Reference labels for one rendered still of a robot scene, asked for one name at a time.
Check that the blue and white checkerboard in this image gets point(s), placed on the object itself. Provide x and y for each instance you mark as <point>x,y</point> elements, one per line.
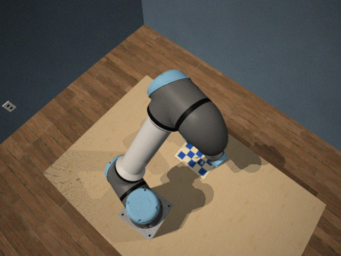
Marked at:
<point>186,155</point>

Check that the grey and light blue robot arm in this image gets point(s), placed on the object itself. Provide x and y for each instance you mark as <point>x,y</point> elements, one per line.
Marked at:
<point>177,104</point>

